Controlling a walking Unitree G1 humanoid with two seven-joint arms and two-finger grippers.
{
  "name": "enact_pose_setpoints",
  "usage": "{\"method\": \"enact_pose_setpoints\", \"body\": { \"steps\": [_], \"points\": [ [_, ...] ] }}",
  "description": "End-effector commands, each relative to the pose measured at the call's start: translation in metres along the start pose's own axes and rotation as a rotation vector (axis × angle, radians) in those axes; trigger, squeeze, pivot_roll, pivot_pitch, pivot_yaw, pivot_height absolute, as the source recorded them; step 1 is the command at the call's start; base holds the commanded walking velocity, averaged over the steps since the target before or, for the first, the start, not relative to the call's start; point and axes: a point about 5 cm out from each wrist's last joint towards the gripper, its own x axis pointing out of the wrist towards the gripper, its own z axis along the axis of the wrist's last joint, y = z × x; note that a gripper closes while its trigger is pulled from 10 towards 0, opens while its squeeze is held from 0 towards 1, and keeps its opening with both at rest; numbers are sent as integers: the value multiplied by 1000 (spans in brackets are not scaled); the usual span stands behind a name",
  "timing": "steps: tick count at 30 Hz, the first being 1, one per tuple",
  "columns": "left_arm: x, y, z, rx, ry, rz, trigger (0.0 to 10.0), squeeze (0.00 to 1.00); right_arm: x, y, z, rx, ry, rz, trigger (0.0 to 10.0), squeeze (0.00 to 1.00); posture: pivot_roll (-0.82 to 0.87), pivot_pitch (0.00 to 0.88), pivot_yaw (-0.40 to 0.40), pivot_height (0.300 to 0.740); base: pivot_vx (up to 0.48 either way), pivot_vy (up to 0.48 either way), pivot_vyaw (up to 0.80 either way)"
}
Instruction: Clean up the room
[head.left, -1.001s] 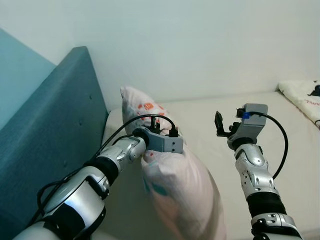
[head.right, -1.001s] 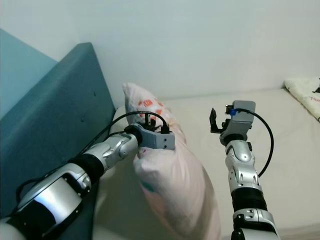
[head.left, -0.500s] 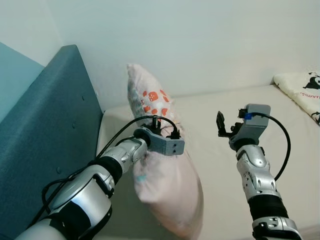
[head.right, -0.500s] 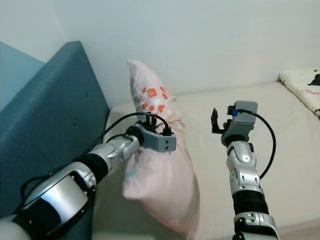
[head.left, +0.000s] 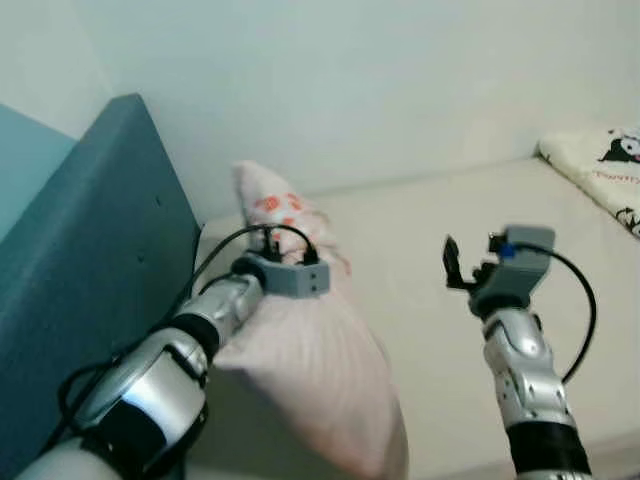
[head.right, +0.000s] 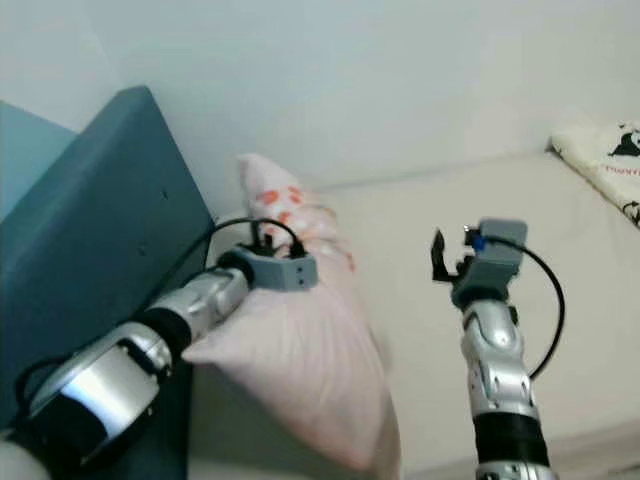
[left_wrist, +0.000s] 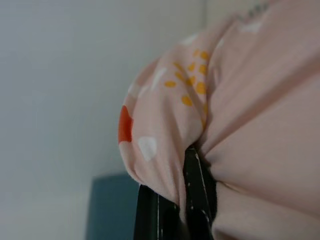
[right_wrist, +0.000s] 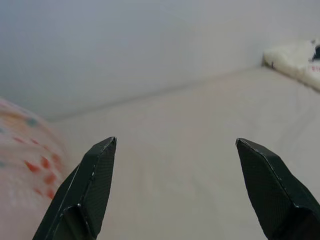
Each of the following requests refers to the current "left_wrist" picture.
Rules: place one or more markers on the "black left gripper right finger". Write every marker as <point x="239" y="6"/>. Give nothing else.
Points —
<point x="197" y="200"/>

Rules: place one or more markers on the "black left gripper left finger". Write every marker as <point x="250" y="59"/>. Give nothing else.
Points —
<point x="150" y="220"/>

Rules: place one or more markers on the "pink patterned pillow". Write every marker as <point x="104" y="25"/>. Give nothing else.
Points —
<point x="250" y="100"/>

